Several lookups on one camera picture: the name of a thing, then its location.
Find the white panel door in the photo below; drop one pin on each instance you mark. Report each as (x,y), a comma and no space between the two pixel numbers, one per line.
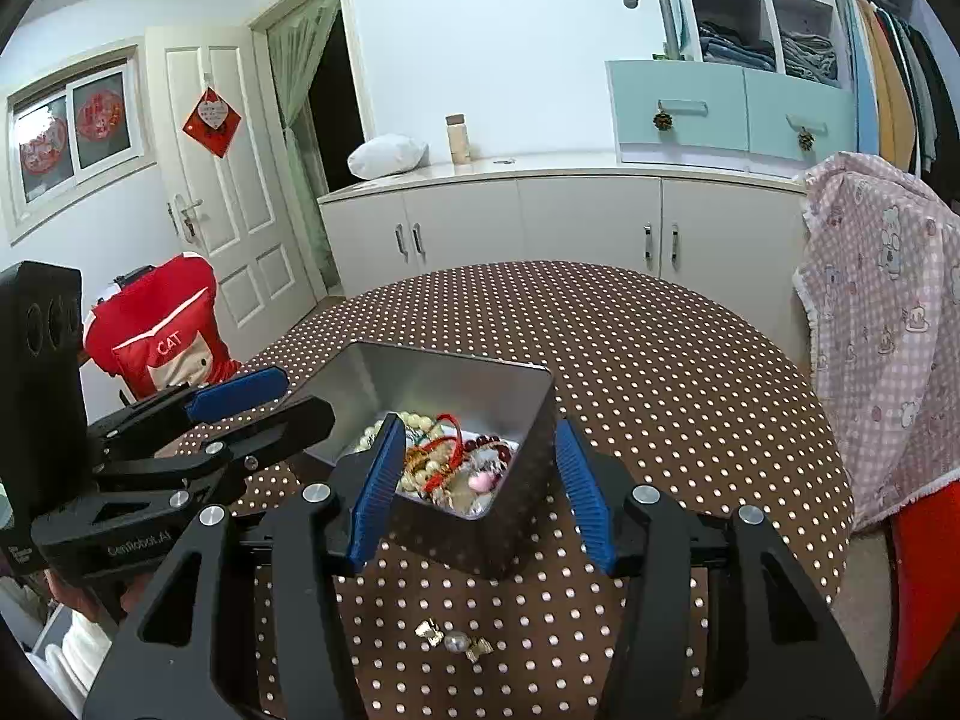
(247,187)

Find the long white cabinet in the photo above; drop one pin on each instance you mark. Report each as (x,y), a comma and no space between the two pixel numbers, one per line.
(570,225)

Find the grey metal pole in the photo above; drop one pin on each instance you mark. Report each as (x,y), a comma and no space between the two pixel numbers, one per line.
(670,15)

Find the gold pearl brooch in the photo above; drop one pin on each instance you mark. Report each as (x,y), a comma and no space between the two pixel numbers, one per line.
(455,643)

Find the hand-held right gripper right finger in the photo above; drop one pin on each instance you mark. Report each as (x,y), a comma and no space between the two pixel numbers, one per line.
(589,495)

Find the white plastic bag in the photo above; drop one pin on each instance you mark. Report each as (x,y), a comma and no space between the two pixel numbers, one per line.
(382,156)

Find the white shelf unit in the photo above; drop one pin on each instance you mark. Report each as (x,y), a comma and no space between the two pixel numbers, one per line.
(686,15)

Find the light blue drawer unit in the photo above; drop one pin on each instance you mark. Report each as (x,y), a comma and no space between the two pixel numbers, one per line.
(720,135)

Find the folded grey clothes stack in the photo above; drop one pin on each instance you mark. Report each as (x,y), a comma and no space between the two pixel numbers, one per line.
(806,56)

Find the pink bear pendant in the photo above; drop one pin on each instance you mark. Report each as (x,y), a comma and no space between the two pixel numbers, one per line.
(480,480)

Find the green curtain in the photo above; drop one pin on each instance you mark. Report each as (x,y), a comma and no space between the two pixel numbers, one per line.
(296,75)

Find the beige jar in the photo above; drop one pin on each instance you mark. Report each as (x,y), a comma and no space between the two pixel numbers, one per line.
(457,141)

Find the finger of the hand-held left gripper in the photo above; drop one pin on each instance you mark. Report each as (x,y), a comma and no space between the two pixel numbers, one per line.
(285,427)
(240,390)

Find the pine cone ornament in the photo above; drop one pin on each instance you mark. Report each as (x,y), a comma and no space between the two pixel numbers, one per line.
(806,141)
(662,121)

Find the pink printed blanket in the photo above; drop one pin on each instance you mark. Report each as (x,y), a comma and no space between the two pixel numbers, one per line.
(877,300)

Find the dark metal tin box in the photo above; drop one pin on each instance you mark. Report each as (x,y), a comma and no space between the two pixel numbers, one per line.
(420,382)

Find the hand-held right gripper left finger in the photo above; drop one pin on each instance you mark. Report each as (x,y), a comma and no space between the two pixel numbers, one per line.
(379,487)

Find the red chair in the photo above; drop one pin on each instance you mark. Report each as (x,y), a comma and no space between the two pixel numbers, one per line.
(926,585)

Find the window with red papercuts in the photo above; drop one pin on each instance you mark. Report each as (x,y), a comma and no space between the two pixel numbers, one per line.
(56,127)

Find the folded blue clothes stack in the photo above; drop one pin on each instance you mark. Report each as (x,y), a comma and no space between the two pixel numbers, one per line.
(735,49)

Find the red door decoration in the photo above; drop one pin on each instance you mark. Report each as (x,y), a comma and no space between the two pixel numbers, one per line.
(212,120)

